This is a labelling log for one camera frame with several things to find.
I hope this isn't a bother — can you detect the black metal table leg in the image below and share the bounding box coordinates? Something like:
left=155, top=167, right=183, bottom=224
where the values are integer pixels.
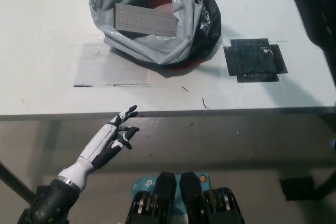
left=313, top=166, right=336, bottom=198
left=0, top=161, right=37, bottom=204

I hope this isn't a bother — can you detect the grey perforated rectangular container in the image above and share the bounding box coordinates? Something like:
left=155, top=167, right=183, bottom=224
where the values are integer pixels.
left=114, top=3, right=177, bottom=36

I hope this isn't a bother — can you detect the teal cardboard box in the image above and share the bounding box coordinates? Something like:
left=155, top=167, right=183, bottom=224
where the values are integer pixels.
left=132, top=173, right=211, bottom=209

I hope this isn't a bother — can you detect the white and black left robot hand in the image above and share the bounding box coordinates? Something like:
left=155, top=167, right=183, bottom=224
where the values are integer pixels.
left=57, top=104, right=140, bottom=190

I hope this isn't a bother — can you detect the black tape patch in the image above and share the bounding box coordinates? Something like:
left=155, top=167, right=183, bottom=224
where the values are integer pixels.
left=223, top=38, right=288, bottom=83

